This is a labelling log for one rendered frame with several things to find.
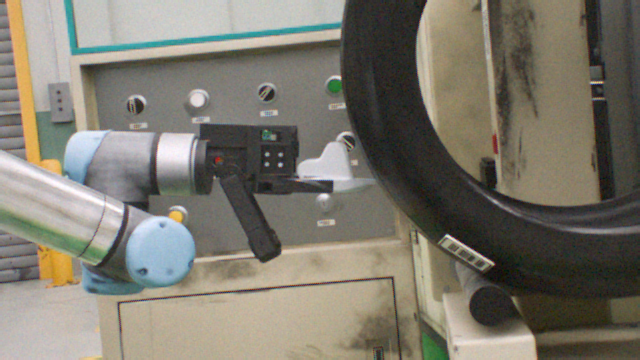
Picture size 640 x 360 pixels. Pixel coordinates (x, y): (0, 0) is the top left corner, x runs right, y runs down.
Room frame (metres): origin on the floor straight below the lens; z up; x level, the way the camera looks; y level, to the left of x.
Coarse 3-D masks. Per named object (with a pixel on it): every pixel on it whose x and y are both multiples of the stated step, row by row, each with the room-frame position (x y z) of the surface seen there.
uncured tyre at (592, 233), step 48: (384, 0) 1.30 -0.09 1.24; (384, 48) 1.30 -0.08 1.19; (384, 96) 1.30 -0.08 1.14; (384, 144) 1.31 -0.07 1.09; (432, 144) 1.29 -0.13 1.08; (384, 192) 1.36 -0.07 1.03; (432, 192) 1.29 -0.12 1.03; (480, 192) 1.28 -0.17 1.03; (432, 240) 1.34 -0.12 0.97; (480, 240) 1.29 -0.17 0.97; (528, 240) 1.28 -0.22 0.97; (576, 240) 1.28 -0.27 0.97; (624, 240) 1.27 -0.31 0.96; (528, 288) 1.33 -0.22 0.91; (576, 288) 1.31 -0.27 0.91; (624, 288) 1.30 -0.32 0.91
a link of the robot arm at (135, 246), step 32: (0, 160) 1.22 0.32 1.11; (0, 192) 1.21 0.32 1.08; (32, 192) 1.22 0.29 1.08; (64, 192) 1.24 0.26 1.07; (96, 192) 1.28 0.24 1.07; (0, 224) 1.23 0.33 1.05; (32, 224) 1.23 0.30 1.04; (64, 224) 1.24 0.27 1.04; (96, 224) 1.25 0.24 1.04; (128, 224) 1.27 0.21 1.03; (160, 224) 1.27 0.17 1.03; (96, 256) 1.26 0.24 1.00; (128, 256) 1.26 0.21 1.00; (160, 256) 1.26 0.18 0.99; (192, 256) 1.28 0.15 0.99
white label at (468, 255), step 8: (448, 240) 1.30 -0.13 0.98; (448, 248) 1.32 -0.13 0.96; (456, 248) 1.30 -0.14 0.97; (464, 248) 1.29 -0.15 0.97; (464, 256) 1.31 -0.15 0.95; (472, 256) 1.30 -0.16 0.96; (480, 256) 1.29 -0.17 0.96; (472, 264) 1.32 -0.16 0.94; (480, 264) 1.30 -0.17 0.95; (488, 264) 1.29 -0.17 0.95
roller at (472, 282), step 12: (456, 264) 1.61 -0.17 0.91; (468, 276) 1.42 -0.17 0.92; (480, 276) 1.37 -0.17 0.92; (468, 288) 1.35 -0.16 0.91; (480, 288) 1.30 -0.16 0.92; (492, 288) 1.30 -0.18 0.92; (468, 300) 1.31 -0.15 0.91; (480, 300) 1.29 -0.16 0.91; (492, 300) 1.29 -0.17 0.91; (504, 300) 1.29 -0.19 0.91; (480, 312) 1.29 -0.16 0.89; (492, 312) 1.29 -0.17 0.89; (504, 312) 1.29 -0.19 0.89; (492, 324) 1.30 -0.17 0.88
